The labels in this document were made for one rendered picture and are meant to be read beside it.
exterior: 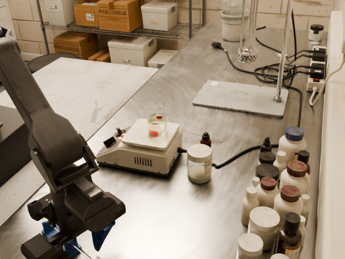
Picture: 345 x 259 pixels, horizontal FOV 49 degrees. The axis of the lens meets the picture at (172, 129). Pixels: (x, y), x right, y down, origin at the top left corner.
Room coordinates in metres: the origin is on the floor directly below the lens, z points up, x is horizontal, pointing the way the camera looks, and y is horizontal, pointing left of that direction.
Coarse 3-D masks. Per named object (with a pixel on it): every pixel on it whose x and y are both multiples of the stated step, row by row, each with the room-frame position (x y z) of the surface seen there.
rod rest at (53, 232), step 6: (42, 222) 0.56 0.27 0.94; (48, 228) 0.57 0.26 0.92; (42, 234) 0.56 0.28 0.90; (48, 234) 0.56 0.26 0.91; (54, 234) 0.55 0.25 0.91; (72, 240) 0.52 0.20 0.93; (66, 246) 0.51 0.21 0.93; (72, 246) 0.51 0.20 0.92; (72, 252) 0.51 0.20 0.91; (78, 252) 0.51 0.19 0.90
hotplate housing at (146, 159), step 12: (180, 132) 0.85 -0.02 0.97; (120, 144) 0.79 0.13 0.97; (180, 144) 0.84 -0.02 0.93; (96, 156) 0.81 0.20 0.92; (108, 156) 0.79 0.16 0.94; (120, 156) 0.78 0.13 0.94; (132, 156) 0.77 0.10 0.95; (144, 156) 0.76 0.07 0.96; (156, 156) 0.74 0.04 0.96; (168, 156) 0.75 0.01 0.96; (132, 168) 0.77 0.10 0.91; (144, 168) 0.76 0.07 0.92; (156, 168) 0.75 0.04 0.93; (168, 168) 0.75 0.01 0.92
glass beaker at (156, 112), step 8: (152, 104) 0.83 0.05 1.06; (160, 104) 0.83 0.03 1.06; (152, 112) 0.83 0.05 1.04; (160, 112) 0.83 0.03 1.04; (152, 120) 0.78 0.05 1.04; (160, 120) 0.78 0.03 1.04; (152, 128) 0.78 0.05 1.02; (160, 128) 0.78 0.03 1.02; (152, 136) 0.78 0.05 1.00; (160, 136) 0.78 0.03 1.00
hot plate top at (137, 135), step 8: (144, 120) 0.88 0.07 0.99; (136, 128) 0.84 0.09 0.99; (144, 128) 0.84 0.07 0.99; (168, 128) 0.83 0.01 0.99; (176, 128) 0.83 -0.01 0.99; (128, 136) 0.80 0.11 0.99; (136, 136) 0.80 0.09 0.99; (144, 136) 0.80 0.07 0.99; (168, 136) 0.79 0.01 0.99; (128, 144) 0.77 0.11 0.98; (136, 144) 0.77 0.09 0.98; (144, 144) 0.76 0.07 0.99; (152, 144) 0.76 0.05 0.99; (160, 144) 0.76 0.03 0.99; (168, 144) 0.76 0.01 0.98
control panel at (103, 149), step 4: (124, 128) 0.91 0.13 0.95; (128, 128) 0.89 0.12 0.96; (116, 132) 0.91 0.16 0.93; (120, 136) 0.86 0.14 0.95; (120, 140) 0.82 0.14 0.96; (116, 144) 0.81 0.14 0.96; (104, 148) 0.83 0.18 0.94; (108, 148) 0.81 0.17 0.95; (112, 148) 0.79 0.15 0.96; (100, 152) 0.81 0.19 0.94
